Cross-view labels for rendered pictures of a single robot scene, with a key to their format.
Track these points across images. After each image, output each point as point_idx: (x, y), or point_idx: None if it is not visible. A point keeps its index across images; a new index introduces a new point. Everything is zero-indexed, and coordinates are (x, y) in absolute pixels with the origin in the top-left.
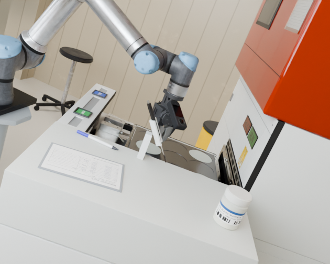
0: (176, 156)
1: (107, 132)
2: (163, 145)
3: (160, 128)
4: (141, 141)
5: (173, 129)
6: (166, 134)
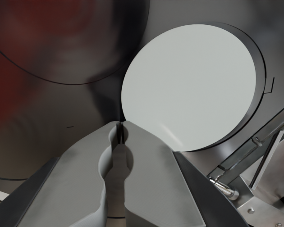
0: (34, 19)
1: (263, 189)
2: (76, 132)
3: (180, 201)
4: (194, 143)
5: (12, 215)
6: (91, 165)
